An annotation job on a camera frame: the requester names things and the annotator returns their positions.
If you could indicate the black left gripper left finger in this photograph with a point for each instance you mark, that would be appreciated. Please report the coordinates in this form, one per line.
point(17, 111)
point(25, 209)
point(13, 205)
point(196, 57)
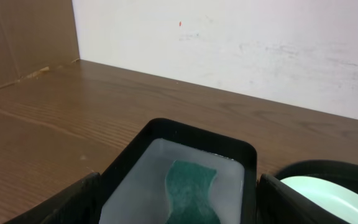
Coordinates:
point(77, 203)

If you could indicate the black round tray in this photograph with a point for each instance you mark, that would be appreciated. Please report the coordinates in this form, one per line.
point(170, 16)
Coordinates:
point(341, 173)

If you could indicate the green yellow sponge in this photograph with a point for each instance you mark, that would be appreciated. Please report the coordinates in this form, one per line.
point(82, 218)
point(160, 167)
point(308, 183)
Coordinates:
point(187, 188)

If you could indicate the black rectangular tray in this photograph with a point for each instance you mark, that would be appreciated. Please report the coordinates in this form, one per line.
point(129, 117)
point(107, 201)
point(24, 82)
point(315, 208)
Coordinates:
point(134, 189)

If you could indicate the light green plate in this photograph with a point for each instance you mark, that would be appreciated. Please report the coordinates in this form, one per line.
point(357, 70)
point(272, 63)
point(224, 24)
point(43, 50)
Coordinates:
point(332, 197)

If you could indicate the cardboard panel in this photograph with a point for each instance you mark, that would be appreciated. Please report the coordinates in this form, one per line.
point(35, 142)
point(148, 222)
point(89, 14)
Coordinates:
point(35, 34)

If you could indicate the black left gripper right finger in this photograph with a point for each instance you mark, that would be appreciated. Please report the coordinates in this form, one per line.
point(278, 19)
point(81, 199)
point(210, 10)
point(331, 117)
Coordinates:
point(278, 203)

